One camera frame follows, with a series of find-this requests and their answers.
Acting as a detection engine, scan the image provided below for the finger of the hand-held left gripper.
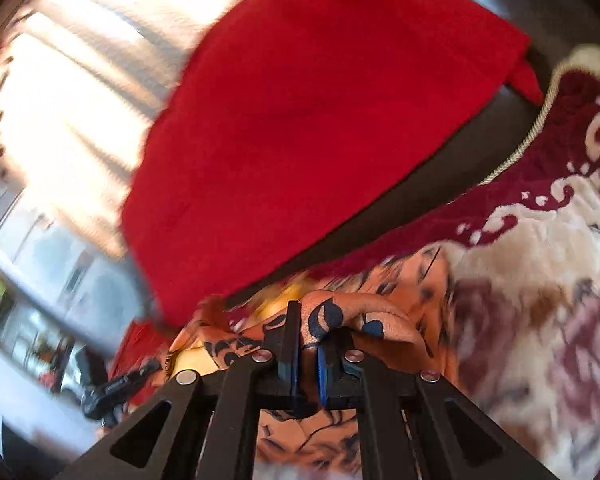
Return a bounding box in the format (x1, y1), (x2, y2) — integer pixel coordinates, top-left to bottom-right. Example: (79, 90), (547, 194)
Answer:
(82, 357), (162, 418)

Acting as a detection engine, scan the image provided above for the dark leather sofa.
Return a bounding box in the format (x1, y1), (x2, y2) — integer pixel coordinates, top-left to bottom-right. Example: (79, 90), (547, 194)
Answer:
(225, 0), (600, 306)

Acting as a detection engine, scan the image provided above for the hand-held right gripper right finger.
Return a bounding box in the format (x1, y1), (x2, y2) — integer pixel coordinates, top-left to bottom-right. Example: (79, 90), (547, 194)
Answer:
(316, 329), (556, 480)

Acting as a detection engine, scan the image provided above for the orange floral cloth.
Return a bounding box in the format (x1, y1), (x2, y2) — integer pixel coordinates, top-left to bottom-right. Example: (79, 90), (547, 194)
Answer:
(167, 245), (461, 476)

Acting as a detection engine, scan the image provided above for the floral plush blanket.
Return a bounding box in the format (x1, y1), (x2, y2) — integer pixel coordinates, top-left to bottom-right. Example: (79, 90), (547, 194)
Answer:
(320, 45), (600, 480)

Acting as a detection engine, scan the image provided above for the white standing air conditioner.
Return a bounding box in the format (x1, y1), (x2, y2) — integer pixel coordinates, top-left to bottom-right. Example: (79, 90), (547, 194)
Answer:
(0, 190), (151, 346)

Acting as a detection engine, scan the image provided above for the red blanket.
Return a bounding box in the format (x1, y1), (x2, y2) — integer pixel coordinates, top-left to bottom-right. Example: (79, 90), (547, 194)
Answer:
(120, 0), (546, 326)

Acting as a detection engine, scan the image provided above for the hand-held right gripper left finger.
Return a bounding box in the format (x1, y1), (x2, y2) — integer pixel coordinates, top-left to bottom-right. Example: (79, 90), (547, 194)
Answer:
(55, 301), (302, 480)

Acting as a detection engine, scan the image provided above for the dotted beige curtain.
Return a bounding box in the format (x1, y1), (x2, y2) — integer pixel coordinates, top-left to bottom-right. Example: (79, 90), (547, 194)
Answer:
(0, 0), (301, 261)

